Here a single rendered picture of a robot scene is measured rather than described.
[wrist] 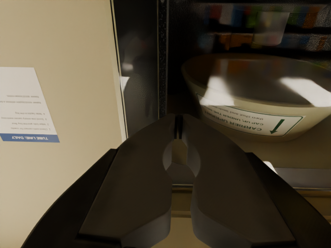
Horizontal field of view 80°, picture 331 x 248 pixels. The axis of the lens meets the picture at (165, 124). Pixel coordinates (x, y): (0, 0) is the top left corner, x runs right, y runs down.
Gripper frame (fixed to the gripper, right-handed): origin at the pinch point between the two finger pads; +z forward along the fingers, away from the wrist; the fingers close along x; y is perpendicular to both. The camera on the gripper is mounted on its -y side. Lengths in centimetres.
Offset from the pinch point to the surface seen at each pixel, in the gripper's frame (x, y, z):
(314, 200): 13.7, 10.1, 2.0
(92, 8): -20.1, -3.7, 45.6
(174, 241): 0.1, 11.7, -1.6
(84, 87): -27, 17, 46
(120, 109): -4.3, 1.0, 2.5
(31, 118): -47, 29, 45
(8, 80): -49, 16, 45
